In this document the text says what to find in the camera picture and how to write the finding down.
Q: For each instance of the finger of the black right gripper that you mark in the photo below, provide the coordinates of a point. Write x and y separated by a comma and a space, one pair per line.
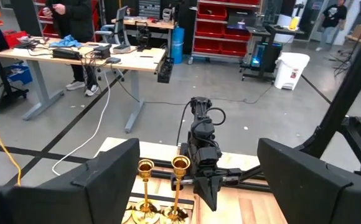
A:
215, 189
203, 188

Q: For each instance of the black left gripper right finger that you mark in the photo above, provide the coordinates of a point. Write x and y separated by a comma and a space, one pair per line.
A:
308, 193

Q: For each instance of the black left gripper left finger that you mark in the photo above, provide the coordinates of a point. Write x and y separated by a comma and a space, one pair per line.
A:
74, 199

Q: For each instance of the tall brass candlestick holder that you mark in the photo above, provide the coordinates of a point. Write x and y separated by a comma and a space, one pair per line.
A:
180, 165
145, 169

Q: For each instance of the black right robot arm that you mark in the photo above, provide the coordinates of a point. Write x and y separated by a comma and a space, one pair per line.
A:
200, 112

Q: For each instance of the white trash bin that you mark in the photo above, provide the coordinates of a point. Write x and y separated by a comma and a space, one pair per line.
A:
291, 71

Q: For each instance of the black computer with blue light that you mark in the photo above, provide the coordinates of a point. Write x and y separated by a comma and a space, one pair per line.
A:
261, 56

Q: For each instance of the blue cylinder tank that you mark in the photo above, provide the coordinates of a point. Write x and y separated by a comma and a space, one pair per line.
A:
177, 45

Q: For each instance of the wooden desk with grey legs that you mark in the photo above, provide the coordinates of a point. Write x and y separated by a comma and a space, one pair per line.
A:
137, 60

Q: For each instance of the blue plastic bin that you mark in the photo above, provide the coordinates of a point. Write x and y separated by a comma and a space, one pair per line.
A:
20, 76

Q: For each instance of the black power supply box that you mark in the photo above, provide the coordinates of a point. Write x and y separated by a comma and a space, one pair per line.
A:
67, 53

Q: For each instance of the blue cloth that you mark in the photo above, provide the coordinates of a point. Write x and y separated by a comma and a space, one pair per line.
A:
65, 42

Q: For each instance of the red bin storage rack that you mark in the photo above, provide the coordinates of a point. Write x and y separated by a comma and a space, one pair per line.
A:
211, 12
48, 29

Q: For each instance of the grey office chair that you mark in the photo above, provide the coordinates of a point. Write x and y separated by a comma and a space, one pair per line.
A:
119, 28

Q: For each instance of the yellow bottle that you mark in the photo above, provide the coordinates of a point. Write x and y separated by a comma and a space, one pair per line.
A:
294, 23

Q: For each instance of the red plastic bin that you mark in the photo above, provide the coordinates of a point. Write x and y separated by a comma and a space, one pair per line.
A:
14, 39

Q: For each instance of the person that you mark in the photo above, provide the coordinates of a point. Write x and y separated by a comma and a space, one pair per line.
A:
74, 18
333, 15

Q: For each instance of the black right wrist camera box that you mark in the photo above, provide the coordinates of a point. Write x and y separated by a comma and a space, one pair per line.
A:
208, 156

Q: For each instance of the black aluminium rig frame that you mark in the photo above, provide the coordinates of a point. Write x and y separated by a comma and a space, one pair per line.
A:
348, 93

